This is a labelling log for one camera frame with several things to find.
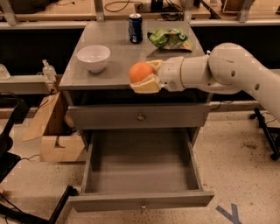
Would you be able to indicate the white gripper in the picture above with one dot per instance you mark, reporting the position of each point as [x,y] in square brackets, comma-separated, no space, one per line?
[171,73]

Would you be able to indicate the orange fruit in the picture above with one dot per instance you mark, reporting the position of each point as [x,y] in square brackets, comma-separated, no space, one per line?
[139,71]

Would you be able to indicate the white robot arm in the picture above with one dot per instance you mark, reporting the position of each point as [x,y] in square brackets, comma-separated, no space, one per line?
[227,69]

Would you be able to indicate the closed grey upper drawer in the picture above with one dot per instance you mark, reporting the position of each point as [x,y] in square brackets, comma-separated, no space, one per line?
[139,116]

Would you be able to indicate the grey drawer cabinet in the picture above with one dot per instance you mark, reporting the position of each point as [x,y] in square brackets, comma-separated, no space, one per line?
[112,85]

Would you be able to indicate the open grey lower drawer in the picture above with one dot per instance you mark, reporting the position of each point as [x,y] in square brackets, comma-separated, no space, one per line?
[135,169]

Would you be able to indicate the green chip bag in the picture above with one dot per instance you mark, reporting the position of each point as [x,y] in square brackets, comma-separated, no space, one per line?
[173,39]

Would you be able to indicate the blue soda can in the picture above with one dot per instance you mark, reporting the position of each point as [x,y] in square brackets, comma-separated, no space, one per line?
[135,28]

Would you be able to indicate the white bowl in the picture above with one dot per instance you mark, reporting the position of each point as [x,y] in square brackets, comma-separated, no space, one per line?
[94,57]

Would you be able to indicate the clear plastic bottle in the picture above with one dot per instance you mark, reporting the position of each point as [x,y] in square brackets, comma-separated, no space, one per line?
[49,71]

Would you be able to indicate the black stand leg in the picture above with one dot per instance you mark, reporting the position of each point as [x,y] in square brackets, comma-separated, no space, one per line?
[272,134]

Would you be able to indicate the cardboard box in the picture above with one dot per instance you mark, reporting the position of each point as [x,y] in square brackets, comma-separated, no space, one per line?
[51,124]

